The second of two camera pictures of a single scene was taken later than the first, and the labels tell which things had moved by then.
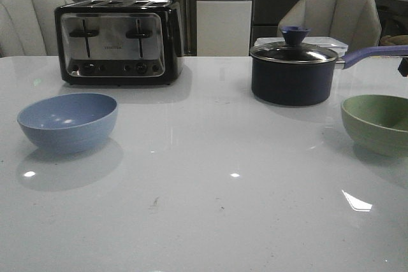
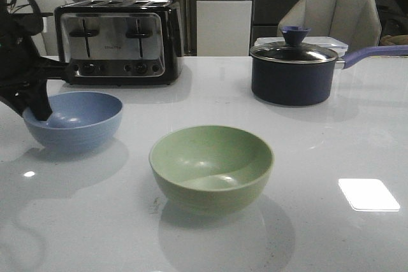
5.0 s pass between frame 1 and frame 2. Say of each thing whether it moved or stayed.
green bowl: moved
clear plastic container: stayed
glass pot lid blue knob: stayed
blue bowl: stayed
